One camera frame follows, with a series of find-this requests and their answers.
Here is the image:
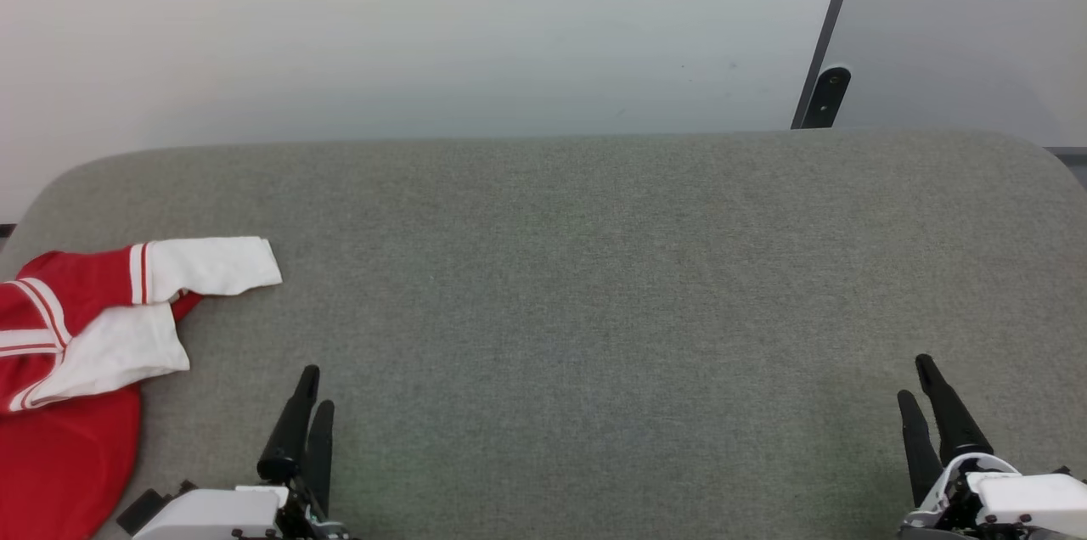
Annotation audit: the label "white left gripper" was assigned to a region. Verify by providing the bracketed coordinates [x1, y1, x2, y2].
[127, 365, 351, 540]

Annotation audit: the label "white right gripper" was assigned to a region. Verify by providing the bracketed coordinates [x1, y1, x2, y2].
[898, 354, 1087, 540]

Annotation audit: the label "red and white shirt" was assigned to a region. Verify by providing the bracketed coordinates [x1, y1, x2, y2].
[0, 236, 283, 540]

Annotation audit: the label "dark grey partition strip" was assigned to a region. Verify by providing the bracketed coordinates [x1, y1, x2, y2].
[790, 0, 868, 130]

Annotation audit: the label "dark wall baseboard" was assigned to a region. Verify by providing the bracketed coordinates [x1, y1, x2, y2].
[1045, 146, 1087, 187]

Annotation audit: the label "black wall bracket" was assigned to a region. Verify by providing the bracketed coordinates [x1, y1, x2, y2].
[803, 65, 853, 130]

